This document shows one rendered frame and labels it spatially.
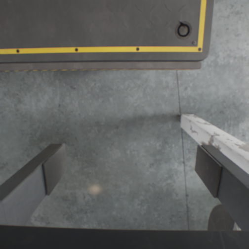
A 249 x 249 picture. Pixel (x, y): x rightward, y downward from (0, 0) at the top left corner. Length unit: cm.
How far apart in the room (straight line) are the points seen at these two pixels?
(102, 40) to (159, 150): 59
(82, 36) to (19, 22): 17
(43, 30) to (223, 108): 78
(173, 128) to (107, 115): 32
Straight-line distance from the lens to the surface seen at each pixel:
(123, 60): 48
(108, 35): 50
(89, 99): 83
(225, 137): 51
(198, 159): 17
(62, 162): 16
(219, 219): 100
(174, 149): 90
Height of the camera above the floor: 80
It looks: 75 degrees down
